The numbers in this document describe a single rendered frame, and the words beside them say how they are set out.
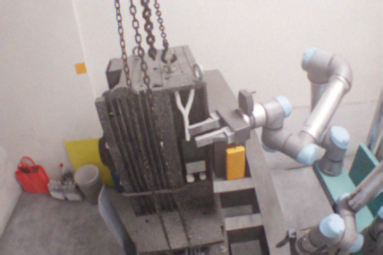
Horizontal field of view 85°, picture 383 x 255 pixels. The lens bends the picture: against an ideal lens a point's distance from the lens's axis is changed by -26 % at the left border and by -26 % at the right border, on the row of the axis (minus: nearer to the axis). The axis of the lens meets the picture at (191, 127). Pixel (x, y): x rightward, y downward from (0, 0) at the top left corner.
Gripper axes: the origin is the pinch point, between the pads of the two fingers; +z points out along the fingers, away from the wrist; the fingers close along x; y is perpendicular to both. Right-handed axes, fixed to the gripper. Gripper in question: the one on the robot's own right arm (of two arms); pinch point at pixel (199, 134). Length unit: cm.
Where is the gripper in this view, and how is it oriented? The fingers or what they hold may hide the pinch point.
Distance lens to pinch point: 79.2
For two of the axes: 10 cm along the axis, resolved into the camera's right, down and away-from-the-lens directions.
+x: -3.4, -4.9, 8.0
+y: 1.4, 8.2, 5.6
